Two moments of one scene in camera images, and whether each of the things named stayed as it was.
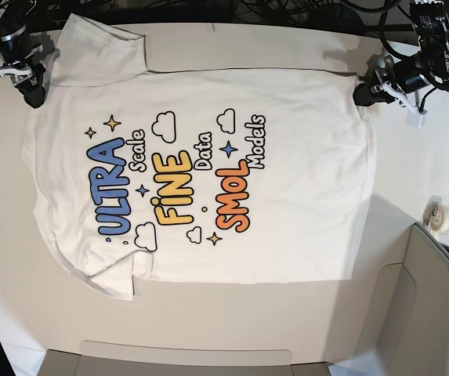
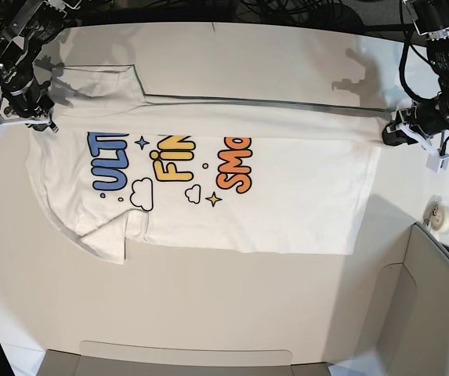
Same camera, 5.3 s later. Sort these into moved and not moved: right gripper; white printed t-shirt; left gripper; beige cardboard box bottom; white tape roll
Moved: right gripper; white printed t-shirt; left gripper
Not moved: beige cardboard box bottom; white tape roll
